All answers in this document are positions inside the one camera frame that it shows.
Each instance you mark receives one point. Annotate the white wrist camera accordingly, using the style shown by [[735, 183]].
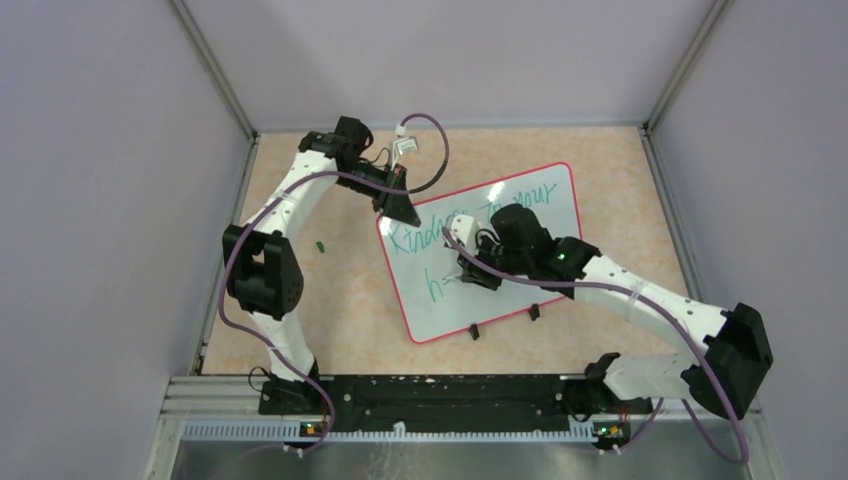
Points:
[[401, 145], [463, 229]]

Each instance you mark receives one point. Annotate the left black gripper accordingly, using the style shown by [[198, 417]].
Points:
[[397, 206]]

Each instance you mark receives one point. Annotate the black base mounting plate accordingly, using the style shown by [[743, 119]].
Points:
[[443, 404]]

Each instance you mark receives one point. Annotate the white board with red frame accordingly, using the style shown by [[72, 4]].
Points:
[[445, 272]]

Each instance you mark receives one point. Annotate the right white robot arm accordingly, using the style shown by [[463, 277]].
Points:
[[721, 356]]

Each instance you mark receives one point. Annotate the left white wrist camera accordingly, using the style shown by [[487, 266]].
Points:
[[401, 145]]

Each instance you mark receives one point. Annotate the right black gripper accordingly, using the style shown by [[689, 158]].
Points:
[[484, 277]]

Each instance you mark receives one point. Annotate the white cable duct rail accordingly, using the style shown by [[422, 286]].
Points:
[[294, 432]]

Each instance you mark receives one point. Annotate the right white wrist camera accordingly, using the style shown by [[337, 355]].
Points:
[[463, 229]]

